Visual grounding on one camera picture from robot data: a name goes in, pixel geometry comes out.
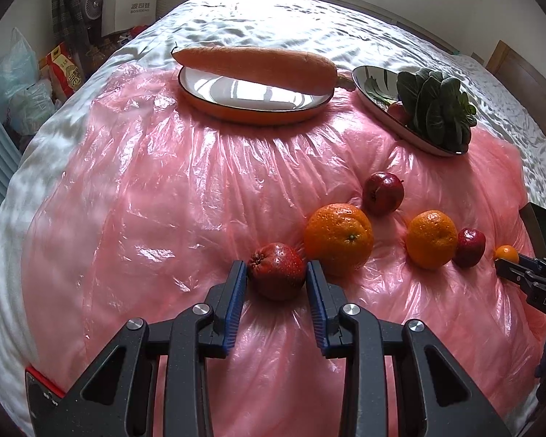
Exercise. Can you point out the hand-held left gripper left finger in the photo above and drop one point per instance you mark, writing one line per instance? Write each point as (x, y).
(235, 302)

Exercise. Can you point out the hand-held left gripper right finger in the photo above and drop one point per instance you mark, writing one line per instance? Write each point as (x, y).
(317, 305)

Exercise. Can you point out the small kumquat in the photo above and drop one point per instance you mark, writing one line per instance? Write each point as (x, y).
(506, 253)

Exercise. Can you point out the red speckled hawthorn fruit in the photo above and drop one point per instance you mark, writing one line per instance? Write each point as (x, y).
(277, 272)

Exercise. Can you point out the dark red hawthorn fruit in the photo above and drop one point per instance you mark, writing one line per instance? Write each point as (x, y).
(382, 193)
(471, 248)

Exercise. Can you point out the large orange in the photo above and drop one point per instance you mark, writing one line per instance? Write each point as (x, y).
(339, 236)

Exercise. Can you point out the medium orange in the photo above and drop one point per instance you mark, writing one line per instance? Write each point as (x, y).
(432, 239)

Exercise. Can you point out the pink plastic sheet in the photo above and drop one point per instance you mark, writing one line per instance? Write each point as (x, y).
(164, 191)

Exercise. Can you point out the wooden furniture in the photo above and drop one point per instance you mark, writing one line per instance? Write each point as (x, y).
(528, 77)

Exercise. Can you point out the green bok choy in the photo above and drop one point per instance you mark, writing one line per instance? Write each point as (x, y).
(432, 104)

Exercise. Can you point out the small red fruit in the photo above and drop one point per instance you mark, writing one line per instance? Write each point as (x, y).
(396, 112)

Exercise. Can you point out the orange-rimmed oval plate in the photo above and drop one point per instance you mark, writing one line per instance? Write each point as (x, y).
(236, 96)

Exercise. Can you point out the pink-rimmed oval plate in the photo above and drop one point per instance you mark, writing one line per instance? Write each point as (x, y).
(374, 84)

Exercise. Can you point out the large carrot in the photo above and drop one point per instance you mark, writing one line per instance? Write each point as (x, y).
(255, 66)

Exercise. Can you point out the red and yellow rice bag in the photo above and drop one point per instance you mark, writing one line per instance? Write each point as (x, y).
(63, 70)

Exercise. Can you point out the white quilted bedspread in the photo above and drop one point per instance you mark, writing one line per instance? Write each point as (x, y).
(264, 13)

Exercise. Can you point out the pale plastic bags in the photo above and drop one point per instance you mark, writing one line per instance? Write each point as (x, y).
(20, 86)

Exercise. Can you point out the white paper bag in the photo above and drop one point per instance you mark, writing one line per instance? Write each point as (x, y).
(129, 9)

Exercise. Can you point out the small white fan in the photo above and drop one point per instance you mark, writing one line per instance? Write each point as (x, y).
(91, 3)

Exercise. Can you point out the plaid cloth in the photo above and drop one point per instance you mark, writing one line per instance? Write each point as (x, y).
(68, 13)

